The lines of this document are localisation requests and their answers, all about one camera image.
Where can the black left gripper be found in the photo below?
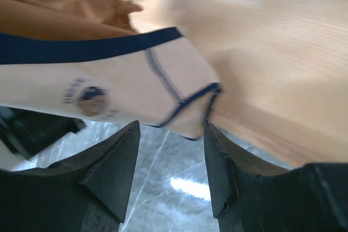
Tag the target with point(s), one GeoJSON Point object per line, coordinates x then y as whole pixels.
{"type": "Point", "coordinates": [27, 133]}

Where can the brown underwear on hanger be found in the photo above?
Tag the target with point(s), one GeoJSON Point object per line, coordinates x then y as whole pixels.
{"type": "Point", "coordinates": [68, 19]}

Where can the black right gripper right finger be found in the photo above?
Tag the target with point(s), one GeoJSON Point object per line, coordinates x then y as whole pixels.
{"type": "Point", "coordinates": [250, 194]}

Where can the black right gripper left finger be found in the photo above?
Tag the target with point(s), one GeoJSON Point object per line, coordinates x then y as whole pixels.
{"type": "Point", "coordinates": [85, 192]}

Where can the beige underwear navy trim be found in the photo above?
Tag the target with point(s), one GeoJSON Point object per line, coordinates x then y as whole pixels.
{"type": "Point", "coordinates": [158, 78]}

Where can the wooden hanger rack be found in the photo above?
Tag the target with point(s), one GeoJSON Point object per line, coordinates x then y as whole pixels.
{"type": "Point", "coordinates": [283, 68]}

